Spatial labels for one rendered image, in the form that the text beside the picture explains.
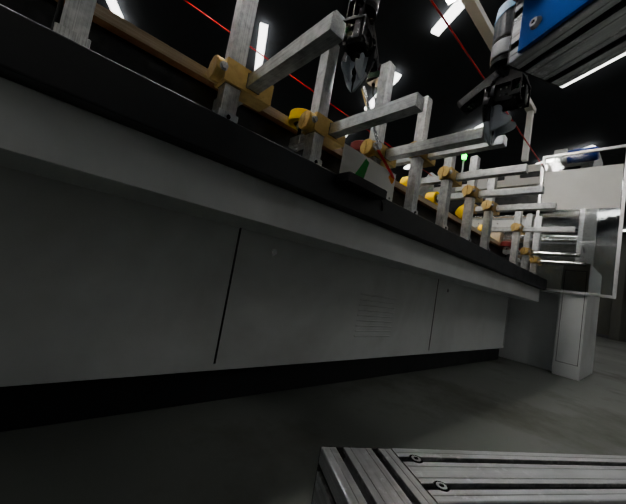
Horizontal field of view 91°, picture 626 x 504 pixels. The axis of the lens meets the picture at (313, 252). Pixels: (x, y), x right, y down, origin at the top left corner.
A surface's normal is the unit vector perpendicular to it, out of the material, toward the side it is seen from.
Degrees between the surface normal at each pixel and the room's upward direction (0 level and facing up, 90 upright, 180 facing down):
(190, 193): 90
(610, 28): 180
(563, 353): 90
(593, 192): 90
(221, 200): 90
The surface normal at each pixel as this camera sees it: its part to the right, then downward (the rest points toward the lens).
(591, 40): -0.17, 0.98
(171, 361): 0.66, 0.06
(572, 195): -0.73, -0.18
